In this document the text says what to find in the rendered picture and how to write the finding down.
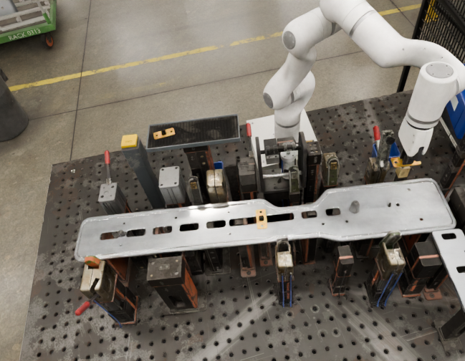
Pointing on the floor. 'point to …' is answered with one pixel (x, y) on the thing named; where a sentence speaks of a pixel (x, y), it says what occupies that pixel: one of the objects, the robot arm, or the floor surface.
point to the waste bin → (4, 108)
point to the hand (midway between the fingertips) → (407, 156)
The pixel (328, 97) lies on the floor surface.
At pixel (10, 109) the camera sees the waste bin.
